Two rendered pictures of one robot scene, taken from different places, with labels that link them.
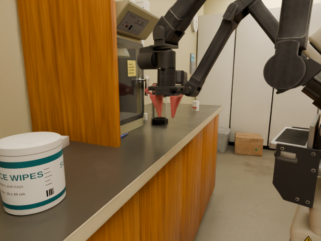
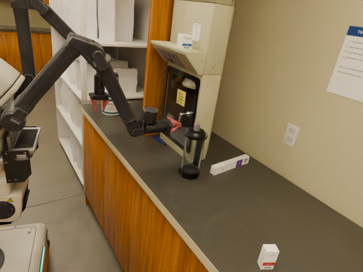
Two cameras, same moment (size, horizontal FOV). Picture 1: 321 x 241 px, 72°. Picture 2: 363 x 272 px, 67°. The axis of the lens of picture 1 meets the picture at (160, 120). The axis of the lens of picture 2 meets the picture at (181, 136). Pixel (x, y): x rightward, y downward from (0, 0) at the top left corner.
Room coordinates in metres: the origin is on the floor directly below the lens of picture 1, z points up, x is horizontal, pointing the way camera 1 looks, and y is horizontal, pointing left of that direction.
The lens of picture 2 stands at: (1.84, -1.03, 1.67)
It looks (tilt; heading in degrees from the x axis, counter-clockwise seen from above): 25 degrees down; 120
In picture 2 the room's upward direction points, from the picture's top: 8 degrees clockwise
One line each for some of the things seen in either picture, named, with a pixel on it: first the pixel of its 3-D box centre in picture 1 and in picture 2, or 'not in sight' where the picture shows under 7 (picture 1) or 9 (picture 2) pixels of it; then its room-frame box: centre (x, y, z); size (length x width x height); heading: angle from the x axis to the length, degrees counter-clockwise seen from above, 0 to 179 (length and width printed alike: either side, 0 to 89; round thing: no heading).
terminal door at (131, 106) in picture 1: (128, 82); (177, 108); (1.11, 0.16, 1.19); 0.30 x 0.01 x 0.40; 156
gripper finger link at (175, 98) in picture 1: (169, 103); (98, 103); (0.70, -0.03, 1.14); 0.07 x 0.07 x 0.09; 67
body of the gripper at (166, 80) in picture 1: (166, 80); (99, 90); (0.71, -0.02, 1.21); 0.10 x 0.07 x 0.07; 67
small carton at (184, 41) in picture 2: (142, 7); (184, 41); (1.14, 0.09, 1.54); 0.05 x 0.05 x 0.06; 62
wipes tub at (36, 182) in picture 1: (33, 169); (111, 102); (0.48, 0.29, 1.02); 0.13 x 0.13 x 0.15
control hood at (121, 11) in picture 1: (136, 23); (175, 56); (1.09, 0.11, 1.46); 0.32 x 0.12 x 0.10; 157
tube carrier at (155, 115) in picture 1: (159, 103); (192, 153); (1.32, 0.01, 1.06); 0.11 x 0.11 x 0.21
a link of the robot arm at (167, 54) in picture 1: (165, 60); (100, 79); (0.71, -0.01, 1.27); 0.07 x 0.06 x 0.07; 53
